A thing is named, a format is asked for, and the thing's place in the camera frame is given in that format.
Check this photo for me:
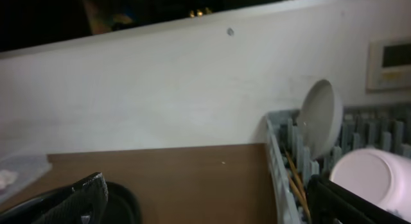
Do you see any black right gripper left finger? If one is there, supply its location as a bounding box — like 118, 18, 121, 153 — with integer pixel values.
1, 172, 109, 224

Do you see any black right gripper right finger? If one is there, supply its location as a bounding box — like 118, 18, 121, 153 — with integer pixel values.
306, 175, 410, 224

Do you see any wooden chopstick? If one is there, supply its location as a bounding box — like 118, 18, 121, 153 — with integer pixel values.
285, 151, 306, 201
288, 175, 311, 223

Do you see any small white bowl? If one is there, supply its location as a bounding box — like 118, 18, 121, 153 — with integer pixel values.
329, 148, 410, 221

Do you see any white tissue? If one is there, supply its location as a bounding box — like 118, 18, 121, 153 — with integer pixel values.
0, 169, 19, 190

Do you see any white round plate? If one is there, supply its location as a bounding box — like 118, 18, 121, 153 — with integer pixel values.
297, 80, 344, 160

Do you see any grey dishwasher rack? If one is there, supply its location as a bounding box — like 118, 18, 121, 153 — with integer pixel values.
265, 103, 410, 224

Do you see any round black tray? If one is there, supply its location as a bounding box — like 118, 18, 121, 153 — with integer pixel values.
100, 182, 142, 224

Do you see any clear plastic bin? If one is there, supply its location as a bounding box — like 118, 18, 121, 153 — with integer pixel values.
1, 154, 52, 203

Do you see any white wall panel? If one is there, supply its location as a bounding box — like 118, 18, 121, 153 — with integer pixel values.
366, 36, 410, 91

